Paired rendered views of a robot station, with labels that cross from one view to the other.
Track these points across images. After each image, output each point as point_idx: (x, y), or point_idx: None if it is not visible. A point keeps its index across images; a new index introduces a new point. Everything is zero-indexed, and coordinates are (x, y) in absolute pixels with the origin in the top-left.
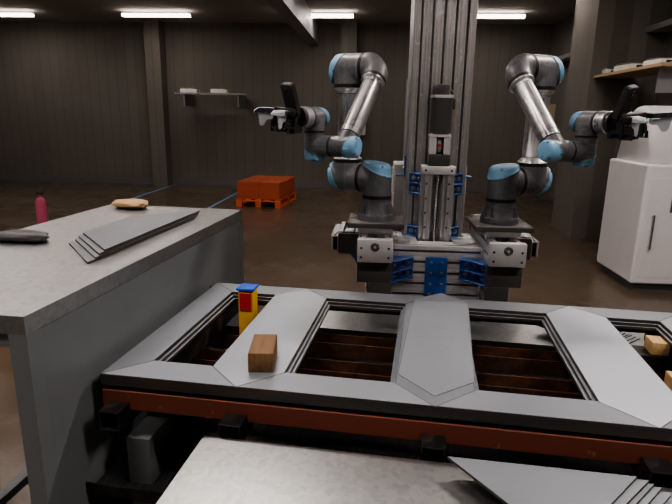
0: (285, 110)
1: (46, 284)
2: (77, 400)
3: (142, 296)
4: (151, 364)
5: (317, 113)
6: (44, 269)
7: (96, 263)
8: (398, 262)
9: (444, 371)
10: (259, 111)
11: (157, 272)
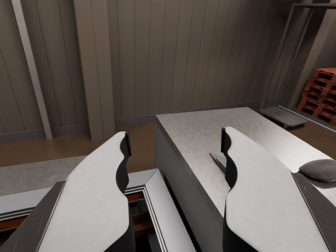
0: (76, 238)
1: (187, 131)
2: (160, 168)
3: (189, 192)
4: (142, 181)
5: None
6: (216, 141)
7: (206, 156)
8: None
9: None
10: (221, 147)
11: (202, 204)
